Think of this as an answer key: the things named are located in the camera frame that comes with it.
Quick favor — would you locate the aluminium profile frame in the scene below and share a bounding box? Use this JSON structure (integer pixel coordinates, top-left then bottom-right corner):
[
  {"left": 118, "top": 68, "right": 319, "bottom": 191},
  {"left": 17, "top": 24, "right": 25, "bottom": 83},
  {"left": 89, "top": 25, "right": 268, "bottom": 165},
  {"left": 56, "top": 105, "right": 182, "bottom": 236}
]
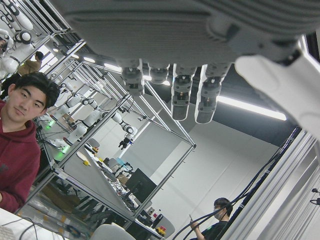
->
[{"left": 14, "top": 24, "right": 197, "bottom": 231}]

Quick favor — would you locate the long white work table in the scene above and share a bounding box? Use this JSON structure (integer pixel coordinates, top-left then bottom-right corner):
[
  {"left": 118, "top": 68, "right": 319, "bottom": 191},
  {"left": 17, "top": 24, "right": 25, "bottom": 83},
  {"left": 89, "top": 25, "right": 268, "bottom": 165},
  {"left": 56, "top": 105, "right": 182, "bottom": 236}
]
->
[{"left": 63, "top": 147, "right": 137, "bottom": 220}]

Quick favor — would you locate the black computer monitor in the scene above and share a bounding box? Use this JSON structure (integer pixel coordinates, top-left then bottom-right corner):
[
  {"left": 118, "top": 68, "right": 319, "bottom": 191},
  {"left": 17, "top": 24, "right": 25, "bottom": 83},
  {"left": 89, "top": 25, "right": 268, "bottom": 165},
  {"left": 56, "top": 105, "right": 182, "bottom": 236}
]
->
[{"left": 125, "top": 167, "right": 158, "bottom": 204}]

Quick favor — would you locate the white keyboard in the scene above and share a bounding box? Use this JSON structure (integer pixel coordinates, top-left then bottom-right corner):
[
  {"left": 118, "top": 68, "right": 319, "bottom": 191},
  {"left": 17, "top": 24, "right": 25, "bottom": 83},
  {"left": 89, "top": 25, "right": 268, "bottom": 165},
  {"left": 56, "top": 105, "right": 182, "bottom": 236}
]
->
[{"left": 0, "top": 225, "right": 15, "bottom": 240}]

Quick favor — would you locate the person with face mask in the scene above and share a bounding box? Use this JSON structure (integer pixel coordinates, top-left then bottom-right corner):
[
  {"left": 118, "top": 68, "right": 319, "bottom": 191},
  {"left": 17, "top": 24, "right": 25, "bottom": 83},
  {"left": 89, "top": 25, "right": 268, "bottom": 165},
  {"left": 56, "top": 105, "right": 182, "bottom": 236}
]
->
[{"left": 189, "top": 197, "right": 235, "bottom": 240}]

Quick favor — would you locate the white humanoid robot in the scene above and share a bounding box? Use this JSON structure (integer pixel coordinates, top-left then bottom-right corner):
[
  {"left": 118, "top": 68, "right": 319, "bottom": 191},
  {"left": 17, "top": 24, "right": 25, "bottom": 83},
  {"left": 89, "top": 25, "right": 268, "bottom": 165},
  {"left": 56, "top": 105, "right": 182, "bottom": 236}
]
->
[
  {"left": 0, "top": 0, "right": 34, "bottom": 32},
  {"left": 0, "top": 24, "right": 35, "bottom": 78}
]

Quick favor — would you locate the white chair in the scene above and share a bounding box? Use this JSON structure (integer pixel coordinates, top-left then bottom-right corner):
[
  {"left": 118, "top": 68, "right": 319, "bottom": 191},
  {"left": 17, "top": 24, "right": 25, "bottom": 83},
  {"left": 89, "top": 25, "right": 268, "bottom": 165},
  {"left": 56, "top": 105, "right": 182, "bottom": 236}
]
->
[{"left": 92, "top": 223, "right": 138, "bottom": 240}]

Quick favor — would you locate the ceiling light strip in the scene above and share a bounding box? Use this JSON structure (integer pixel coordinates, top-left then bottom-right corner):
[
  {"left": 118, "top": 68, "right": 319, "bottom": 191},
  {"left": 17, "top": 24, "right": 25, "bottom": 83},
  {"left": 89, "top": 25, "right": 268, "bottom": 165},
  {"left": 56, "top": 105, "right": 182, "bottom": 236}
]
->
[{"left": 216, "top": 96, "right": 288, "bottom": 122}]

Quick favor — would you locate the ribbed aluminium column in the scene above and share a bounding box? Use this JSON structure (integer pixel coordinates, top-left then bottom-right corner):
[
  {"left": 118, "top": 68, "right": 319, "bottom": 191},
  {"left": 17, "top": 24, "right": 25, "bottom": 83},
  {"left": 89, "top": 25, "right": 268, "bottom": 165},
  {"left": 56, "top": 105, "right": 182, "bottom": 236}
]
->
[{"left": 254, "top": 129, "right": 320, "bottom": 240}]

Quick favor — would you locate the person in brown jacket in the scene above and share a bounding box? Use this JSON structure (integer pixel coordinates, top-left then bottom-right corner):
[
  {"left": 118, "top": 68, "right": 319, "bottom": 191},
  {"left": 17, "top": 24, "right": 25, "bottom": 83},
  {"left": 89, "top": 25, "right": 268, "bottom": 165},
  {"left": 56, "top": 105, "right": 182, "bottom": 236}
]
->
[{"left": 18, "top": 51, "right": 45, "bottom": 76}]

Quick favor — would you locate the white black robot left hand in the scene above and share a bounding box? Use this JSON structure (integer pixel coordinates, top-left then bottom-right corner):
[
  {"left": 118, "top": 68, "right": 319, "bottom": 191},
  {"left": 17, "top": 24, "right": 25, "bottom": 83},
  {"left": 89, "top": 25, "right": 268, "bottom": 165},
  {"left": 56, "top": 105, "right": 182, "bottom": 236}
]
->
[{"left": 48, "top": 0, "right": 320, "bottom": 148}]

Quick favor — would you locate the person in red hoodie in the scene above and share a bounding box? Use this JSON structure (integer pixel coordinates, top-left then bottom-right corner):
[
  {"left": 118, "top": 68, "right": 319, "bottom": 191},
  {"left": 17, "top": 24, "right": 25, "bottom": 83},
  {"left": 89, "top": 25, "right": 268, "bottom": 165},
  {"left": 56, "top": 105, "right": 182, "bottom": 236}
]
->
[{"left": 0, "top": 72, "right": 61, "bottom": 215}]

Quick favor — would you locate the black hanging cable bundle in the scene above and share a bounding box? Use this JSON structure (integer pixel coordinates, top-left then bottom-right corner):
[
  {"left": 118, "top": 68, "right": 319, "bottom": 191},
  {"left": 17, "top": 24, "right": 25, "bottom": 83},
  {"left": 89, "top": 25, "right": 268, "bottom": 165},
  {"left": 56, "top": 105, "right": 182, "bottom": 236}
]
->
[{"left": 172, "top": 126, "right": 305, "bottom": 240}]

